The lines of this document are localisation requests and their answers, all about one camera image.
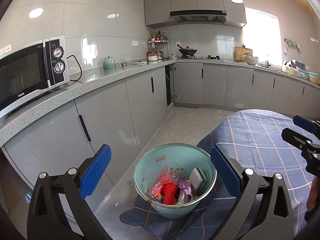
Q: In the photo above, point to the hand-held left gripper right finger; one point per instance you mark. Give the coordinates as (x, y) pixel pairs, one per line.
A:
(225, 172)

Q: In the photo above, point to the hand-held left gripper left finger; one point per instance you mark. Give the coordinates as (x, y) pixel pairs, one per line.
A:
(96, 170)

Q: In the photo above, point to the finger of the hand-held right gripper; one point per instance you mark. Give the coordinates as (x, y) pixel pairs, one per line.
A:
(296, 138)
(306, 123)

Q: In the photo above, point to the white sponge with black edge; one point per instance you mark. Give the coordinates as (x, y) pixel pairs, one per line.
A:
(197, 177)

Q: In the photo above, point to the purple wrapper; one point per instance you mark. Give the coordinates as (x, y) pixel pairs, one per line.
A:
(185, 187)

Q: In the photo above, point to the teal metal trash bin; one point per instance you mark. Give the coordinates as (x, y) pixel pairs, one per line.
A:
(147, 170)

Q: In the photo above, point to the red plastic bag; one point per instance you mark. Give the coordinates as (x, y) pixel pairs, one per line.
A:
(163, 178)

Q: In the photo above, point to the person's right hand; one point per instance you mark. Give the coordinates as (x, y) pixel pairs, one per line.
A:
(311, 197)

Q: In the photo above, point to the cream and teal bowl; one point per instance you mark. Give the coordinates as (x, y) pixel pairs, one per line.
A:
(313, 78)

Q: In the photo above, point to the blue-grey container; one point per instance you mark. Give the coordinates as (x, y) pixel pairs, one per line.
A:
(303, 72)

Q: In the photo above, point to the white dish basin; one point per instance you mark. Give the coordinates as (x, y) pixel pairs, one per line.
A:
(290, 70)

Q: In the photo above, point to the grey kitchen base cabinets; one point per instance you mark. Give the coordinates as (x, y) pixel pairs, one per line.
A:
(112, 110)

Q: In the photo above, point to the metal faucet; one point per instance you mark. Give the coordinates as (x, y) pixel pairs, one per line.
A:
(268, 63)

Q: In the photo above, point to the wooden cutting board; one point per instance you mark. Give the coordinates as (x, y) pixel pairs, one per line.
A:
(240, 52)

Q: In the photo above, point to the bright window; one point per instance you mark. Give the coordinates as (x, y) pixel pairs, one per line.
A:
(262, 35)

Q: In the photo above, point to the teal kettle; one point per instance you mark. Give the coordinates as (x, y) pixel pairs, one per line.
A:
(109, 63)

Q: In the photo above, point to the gas stove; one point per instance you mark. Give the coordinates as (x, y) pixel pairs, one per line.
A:
(210, 58)

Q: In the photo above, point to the silver and black microwave oven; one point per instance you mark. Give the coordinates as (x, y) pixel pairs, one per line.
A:
(22, 77)

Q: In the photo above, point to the white bowl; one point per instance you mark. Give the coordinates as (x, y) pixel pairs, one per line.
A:
(152, 58)

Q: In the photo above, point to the small white pot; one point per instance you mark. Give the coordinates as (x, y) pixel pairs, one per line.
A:
(174, 56)

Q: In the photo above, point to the black wok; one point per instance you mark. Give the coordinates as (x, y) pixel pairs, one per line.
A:
(188, 51)

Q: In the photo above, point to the metal spice rack with bottles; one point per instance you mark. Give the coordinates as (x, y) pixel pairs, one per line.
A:
(157, 42)

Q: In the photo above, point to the black range hood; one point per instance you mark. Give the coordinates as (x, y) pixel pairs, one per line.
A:
(197, 15)

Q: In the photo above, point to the wall hooks with cloths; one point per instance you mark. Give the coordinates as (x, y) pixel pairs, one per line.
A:
(292, 44)

